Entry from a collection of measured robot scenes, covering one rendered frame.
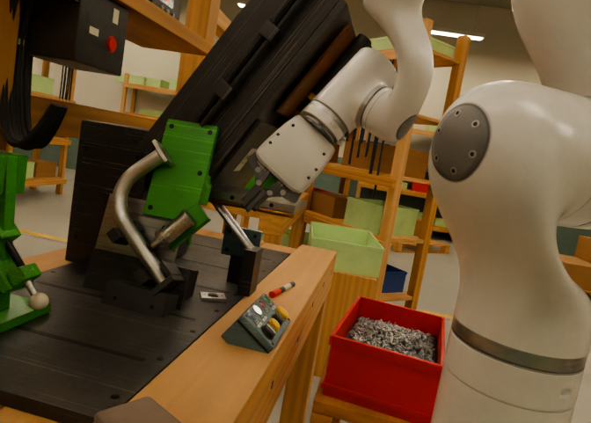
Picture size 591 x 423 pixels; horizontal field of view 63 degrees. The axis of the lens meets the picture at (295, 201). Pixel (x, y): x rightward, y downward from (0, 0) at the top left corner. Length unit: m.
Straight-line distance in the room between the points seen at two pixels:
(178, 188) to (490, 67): 9.68
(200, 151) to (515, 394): 0.75
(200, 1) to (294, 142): 1.23
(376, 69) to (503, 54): 9.79
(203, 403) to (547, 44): 0.58
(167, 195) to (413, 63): 0.56
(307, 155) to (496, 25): 9.96
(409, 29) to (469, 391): 0.49
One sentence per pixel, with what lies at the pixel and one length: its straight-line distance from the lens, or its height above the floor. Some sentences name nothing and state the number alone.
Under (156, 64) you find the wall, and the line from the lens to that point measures 10.98.
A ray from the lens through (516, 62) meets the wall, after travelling 10.61.
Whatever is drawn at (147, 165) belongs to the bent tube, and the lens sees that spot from 1.02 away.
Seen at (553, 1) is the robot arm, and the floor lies 1.42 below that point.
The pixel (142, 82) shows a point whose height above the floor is 2.07.
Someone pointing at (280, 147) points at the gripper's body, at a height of 1.25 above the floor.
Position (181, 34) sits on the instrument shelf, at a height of 1.51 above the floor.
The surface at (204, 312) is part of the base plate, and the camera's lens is 1.01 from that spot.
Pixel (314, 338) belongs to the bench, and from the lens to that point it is 1.83.
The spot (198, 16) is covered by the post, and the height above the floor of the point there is 1.67.
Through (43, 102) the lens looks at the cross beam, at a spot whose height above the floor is 1.26.
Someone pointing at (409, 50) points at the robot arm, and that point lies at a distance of 0.73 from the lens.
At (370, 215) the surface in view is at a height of 0.86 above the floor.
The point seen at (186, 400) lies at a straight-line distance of 0.71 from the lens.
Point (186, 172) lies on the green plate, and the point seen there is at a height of 1.17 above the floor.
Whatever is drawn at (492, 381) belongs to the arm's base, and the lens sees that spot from 0.48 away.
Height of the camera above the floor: 1.25
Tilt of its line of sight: 6 degrees down
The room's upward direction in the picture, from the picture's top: 10 degrees clockwise
